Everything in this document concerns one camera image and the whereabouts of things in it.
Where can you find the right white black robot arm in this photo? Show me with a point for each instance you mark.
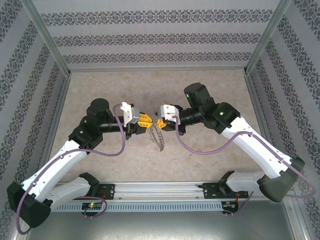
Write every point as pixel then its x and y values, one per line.
pixel 260 150

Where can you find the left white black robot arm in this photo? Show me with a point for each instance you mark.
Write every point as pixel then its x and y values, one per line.
pixel 52 167

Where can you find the circuit board with green light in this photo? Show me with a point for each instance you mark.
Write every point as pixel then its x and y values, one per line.
pixel 92 205

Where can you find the grey metal sheet panel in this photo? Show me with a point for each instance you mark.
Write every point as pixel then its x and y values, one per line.
pixel 160 225

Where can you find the small circuit board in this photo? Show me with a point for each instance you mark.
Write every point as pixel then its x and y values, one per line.
pixel 230 205

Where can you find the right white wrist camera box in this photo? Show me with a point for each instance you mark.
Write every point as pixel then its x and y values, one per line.
pixel 170 111

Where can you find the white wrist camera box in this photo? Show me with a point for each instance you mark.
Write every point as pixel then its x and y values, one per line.
pixel 130 113
pixel 170 111

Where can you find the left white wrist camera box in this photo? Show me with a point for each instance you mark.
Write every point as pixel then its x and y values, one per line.
pixel 130 113

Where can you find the aluminium side rail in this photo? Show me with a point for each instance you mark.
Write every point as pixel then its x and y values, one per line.
pixel 258 110
pixel 58 110

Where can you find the aluminium back rail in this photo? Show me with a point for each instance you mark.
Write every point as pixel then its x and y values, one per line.
pixel 157 70

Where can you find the aluminium mounting rail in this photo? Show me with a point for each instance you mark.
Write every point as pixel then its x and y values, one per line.
pixel 160 191

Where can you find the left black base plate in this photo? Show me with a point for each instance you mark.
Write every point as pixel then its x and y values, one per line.
pixel 108 192

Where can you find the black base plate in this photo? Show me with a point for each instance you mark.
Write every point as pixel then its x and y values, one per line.
pixel 108 192
pixel 211 191

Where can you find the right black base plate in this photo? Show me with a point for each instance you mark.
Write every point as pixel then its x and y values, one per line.
pixel 211 191

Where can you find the aluminium frame post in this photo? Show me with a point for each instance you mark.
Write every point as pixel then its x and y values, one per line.
pixel 47 35
pixel 267 35

